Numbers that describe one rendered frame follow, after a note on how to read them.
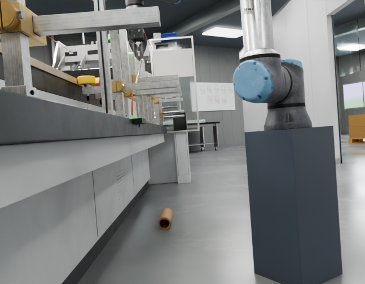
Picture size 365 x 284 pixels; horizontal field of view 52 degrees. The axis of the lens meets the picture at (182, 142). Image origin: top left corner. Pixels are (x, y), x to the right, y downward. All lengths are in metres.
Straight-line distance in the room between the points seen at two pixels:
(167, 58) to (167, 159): 1.22
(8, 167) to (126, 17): 0.34
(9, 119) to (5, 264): 0.58
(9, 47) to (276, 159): 1.04
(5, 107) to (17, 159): 0.14
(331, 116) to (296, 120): 4.28
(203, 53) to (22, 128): 11.78
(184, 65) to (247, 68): 3.17
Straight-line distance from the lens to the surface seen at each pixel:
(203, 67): 12.24
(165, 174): 4.63
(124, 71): 1.96
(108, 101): 1.43
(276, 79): 1.38
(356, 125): 10.30
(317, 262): 1.57
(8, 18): 0.72
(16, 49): 0.74
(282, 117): 1.50
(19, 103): 0.64
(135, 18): 0.74
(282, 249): 1.53
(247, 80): 1.36
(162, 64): 4.52
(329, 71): 5.81
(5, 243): 1.11
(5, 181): 0.67
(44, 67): 1.43
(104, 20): 0.75
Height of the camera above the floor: 0.62
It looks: 2 degrees down
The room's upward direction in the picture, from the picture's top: 4 degrees counter-clockwise
